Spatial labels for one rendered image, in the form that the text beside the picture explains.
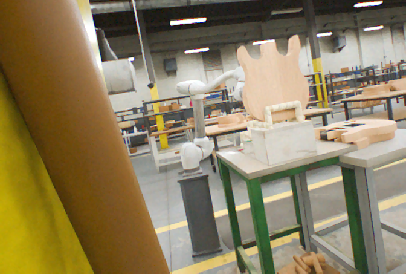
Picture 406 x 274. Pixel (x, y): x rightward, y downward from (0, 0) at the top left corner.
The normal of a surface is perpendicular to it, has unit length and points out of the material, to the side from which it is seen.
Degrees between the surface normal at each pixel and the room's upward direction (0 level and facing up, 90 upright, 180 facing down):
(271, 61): 90
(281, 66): 90
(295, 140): 90
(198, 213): 90
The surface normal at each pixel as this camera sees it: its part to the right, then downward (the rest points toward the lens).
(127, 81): 0.18, 0.02
